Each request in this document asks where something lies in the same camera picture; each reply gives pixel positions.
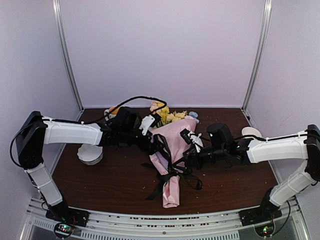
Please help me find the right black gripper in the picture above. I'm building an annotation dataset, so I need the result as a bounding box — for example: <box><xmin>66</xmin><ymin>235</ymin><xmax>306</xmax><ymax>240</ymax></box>
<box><xmin>173</xmin><ymin>144</ymin><xmax>227</xmax><ymax>174</ymax></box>

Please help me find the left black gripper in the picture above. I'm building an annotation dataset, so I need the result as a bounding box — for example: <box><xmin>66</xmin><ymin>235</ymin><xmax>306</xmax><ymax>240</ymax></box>
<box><xmin>120</xmin><ymin>125</ymin><xmax>166</xmax><ymax>156</ymax></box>

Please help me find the peach fake flower stem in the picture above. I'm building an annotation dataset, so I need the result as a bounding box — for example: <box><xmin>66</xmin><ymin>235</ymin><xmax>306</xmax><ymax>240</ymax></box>
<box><xmin>149</xmin><ymin>100</ymin><xmax>165</xmax><ymax>112</ymax></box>

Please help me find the bright yellow fake flower stem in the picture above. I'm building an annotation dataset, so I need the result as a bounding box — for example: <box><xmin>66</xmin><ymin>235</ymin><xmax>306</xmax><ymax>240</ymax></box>
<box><xmin>157</xmin><ymin>106</ymin><xmax>170</xmax><ymax>125</ymax></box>

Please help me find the purple wrapping paper sheet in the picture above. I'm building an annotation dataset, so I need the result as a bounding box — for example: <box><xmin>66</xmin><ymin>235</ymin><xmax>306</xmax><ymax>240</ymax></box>
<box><xmin>149</xmin><ymin>116</ymin><xmax>197</xmax><ymax>209</ymax></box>

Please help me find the black ribbon gold lettering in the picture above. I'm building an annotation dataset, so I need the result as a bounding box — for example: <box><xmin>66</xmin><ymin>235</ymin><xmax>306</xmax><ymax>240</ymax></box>
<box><xmin>141</xmin><ymin>134</ymin><xmax>203</xmax><ymax>208</ymax></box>

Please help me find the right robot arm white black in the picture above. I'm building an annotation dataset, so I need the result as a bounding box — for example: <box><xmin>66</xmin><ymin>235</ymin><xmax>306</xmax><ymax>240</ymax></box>
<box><xmin>180</xmin><ymin>123</ymin><xmax>320</xmax><ymax>221</ymax></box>

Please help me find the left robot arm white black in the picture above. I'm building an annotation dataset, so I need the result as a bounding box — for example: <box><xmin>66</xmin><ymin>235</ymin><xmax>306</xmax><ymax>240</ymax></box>
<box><xmin>10</xmin><ymin>107</ymin><xmax>164</xmax><ymax>222</ymax></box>

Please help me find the small white floral cup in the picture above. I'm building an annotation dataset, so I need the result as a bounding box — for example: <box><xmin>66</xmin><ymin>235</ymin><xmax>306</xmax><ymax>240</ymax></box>
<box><xmin>241</xmin><ymin>126</ymin><xmax>262</xmax><ymax>138</ymax></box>

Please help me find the white scalloped bowl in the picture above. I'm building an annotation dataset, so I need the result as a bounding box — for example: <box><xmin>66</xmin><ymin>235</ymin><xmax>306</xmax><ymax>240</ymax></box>
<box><xmin>77</xmin><ymin>144</ymin><xmax>103</xmax><ymax>166</ymax></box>

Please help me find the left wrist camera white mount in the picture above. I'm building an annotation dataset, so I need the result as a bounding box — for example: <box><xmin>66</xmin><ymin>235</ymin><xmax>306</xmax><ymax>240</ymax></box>
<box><xmin>139</xmin><ymin>113</ymin><xmax>161</xmax><ymax>136</ymax></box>

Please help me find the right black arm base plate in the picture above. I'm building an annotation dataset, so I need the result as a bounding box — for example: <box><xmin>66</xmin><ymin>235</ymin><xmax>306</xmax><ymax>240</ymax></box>
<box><xmin>239</xmin><ymin>206</ymin><xmax>282</xmax><ymax>226</ymax></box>

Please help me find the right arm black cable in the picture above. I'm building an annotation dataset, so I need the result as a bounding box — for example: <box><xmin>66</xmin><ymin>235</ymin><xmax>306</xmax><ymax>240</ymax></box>
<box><xmin>282</xmin><ymin>194</ymin><xmax>295</xmax><ymax>223</ymax></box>

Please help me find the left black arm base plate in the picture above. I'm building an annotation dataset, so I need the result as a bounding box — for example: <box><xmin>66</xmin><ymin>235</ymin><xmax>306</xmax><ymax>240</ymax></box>
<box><xmin>45</xmin><ymin>208</ymin><xmax>90</xmax><ymax>227</ymax></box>

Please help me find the aluminium front rail frame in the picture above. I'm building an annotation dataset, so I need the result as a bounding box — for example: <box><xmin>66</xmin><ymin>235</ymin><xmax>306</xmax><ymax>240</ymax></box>
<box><xmin>19</xmin><ymin>194</ymin><xmax>311</xmax><ymax>240</ymax></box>

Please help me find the right aluminium corner post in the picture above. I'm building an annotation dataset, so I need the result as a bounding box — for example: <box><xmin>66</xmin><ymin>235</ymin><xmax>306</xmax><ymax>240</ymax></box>
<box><xmin>241</xmin><ymin>0</ymin><xmax>273</xmax><ymax>112</ymax></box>

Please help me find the aluminium corner post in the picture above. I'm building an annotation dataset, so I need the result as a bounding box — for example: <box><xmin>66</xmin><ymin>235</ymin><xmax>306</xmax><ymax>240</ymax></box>
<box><xmin>52</xmin><ymin>0</ymin><xmax>84</xmax><ymax>112</ymax></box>
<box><xmin>241</xmin><ymin>0</ymin><xmax>273</xmax><ymax>112</ymax></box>

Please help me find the left aluminium corner post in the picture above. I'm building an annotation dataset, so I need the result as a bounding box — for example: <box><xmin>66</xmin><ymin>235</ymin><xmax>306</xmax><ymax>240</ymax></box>
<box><xmin>52</xmin><ymin>0</ymin><xmax>84</xmax><ymax>112</ymax></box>

